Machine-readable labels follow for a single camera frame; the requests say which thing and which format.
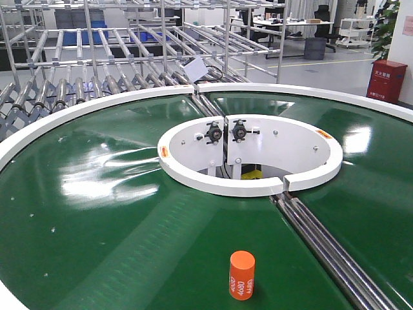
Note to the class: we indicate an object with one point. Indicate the steel roller conveyor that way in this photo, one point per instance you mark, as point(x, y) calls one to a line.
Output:
point(46, 93)

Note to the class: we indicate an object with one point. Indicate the right black bearing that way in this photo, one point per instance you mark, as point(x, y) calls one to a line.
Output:
point(239, 131)

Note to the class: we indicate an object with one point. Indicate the white office desk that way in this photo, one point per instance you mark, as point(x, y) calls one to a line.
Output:
point(274, 31)

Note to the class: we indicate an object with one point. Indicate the white control box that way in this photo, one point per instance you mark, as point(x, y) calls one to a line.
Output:
point(195, 69)

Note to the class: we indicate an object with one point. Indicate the steel divider rollers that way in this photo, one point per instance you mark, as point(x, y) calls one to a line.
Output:
point(354, 283)

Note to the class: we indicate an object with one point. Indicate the steel pipe rack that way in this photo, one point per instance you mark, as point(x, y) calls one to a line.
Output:
point(58, 34)

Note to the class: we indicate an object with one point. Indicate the white outer conveyor rim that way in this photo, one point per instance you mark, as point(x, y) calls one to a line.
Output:
point(96, 103)

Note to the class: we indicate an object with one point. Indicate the orange cylindrical capacitor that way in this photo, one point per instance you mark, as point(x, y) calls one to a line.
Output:
point(241, 275)

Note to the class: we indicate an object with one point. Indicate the potted green plant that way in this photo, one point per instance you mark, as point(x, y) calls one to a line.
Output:
point(386, 17)

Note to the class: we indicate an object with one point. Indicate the grey waste bin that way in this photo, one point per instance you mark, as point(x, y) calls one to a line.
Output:
point(315, 48)

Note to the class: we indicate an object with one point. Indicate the black bearing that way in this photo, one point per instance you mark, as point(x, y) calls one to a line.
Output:
point(214, 133)
point(239, 131)

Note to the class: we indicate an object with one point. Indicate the left black bearing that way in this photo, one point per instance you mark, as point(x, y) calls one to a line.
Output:
point(214, 133)

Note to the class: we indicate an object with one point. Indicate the red fire extinguisher box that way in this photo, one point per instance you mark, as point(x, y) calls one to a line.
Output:
point(386, 80)

